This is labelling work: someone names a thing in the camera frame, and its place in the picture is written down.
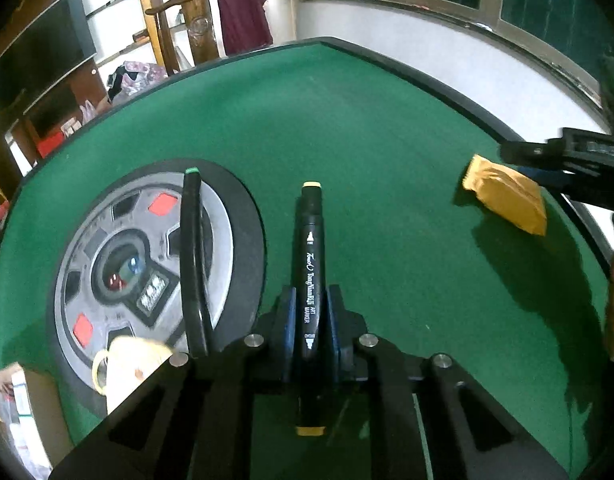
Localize floral cloth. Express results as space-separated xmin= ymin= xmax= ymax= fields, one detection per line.
xmin=107 ymin=60 xmax=169 ymax=103

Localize black marker yellow caps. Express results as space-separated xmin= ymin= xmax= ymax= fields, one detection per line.
xmin=293 ymin=181 xmax=329 ymax=437

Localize yellow packet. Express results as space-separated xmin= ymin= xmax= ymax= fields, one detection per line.
xmin=462 ymin=154 xmax=548 ymax=237

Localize wooden chair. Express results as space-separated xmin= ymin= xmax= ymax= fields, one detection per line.
xmin=132 ymin=0 xmax=228 ymax=76

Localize maroon cloth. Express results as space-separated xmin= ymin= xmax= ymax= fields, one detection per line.
xmin=216 ymin=0 xmax=274 ymax=57

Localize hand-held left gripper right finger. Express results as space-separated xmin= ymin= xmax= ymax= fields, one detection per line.
xmin=323 ymin=284 xmax=570 ymax=480

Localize black television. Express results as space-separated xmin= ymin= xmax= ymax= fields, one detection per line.
xmin=0 ymin=0 xmax=98 ymax=121

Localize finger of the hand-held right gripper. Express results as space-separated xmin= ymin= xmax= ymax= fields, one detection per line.
xmin=517 ymin=162 xmax=614 ymax=211
xmin=499 ymin=127 xmax=614 ymax=168

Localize white mug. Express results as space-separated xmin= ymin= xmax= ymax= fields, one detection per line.
xmin=91 ymin=336 xmax=178 ymax=416

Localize black marker green cap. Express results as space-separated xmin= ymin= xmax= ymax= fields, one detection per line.
xmin=179 ymin=166 xmax=214 ymax=360

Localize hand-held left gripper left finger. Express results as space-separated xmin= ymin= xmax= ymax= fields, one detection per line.
xmin=50 ymin=285 xmax=300 ymax=480

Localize red box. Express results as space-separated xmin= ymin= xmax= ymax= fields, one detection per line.
xmin=34 ymin=130 xmax=70 ymax=158

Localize blue white medicine box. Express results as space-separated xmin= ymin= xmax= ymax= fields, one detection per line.
xmin=7 ymin=370 xmax=35 ymax=421

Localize brown cardboard tray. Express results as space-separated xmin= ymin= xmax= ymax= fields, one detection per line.
xmin=0 ymin=362 xmax=110 ymax=480

